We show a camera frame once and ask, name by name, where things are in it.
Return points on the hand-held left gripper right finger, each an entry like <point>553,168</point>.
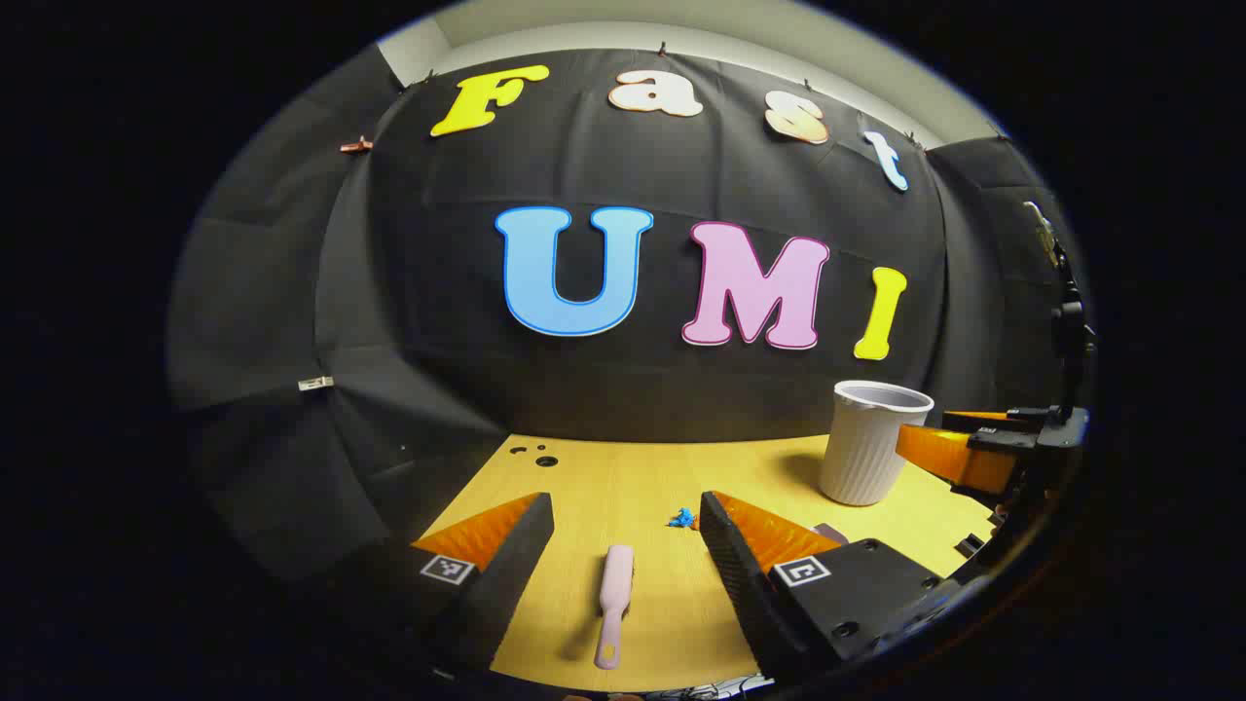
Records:
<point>735,565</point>

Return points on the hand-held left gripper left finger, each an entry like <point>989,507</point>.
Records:
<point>511,565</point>

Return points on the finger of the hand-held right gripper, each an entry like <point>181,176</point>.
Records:
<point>983,421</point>
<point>959,460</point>

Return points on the blue paper scrap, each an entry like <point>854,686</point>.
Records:
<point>680,518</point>

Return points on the white ribbed garbage bin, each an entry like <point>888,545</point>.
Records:
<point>866,448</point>

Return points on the pale pink dustpan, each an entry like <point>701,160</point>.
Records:
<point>829,533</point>

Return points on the small pink broom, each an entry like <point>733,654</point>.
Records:
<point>614,594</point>

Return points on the yellow wooden desktop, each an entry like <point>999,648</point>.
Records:
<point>623,487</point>

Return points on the black backdrop cloth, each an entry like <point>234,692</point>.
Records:
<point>604,389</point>

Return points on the white cloth clip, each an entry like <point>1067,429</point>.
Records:
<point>315,383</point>

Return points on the copper cloth clip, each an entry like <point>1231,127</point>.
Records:
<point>356,146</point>

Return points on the black desk edge bracket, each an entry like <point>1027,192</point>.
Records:
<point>971,545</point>

